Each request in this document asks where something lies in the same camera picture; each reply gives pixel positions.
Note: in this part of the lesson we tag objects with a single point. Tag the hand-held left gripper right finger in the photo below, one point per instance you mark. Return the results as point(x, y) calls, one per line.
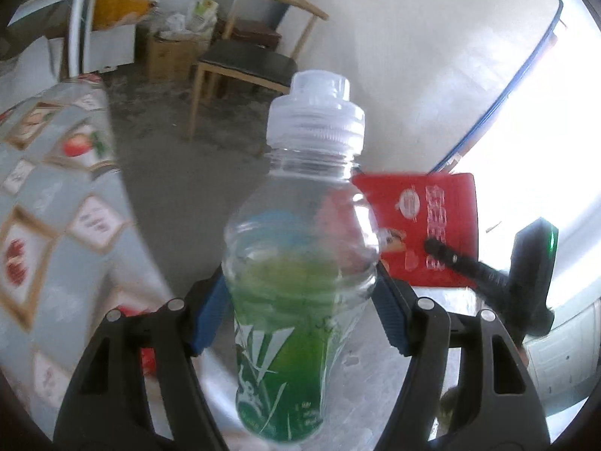
point(392, 314)

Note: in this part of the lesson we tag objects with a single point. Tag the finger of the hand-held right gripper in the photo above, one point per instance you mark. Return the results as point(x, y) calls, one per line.
point(474, 270)

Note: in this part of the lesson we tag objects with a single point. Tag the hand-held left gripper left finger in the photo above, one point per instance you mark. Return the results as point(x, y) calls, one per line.
point(211, 310)

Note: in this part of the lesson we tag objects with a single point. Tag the red packet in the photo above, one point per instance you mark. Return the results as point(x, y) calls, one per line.
point(422, 206)

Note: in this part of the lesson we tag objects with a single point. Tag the green label plastic bottle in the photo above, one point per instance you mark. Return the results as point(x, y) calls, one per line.
point(291, 268)

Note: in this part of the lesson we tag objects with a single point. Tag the white panelled door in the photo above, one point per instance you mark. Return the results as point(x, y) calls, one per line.
point(563, 361)

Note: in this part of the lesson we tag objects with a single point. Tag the fruit print tablecloth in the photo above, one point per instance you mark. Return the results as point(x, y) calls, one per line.
point(56, 244)

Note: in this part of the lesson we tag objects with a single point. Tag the white mattress blue edge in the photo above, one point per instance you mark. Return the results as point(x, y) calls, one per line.
point(422, 56)

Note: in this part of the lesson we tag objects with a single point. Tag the wooden chair black seat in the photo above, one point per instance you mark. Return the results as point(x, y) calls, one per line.
point(244, 58)

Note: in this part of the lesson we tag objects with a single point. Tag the brown cardboard box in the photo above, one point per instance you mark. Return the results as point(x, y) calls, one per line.
point(171, 58)

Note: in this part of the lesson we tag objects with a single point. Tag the white cardboard box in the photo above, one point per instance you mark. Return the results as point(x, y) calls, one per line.
point(110, 49)

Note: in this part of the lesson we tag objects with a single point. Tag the white plastic bag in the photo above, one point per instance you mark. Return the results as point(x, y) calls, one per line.
point(202, 11)

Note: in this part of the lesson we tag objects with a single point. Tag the yellow plastic bag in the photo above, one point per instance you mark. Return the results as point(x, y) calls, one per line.
point(122, 7)

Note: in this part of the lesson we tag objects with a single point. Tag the white side table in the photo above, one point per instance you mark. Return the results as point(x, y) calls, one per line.
point(77, 23)

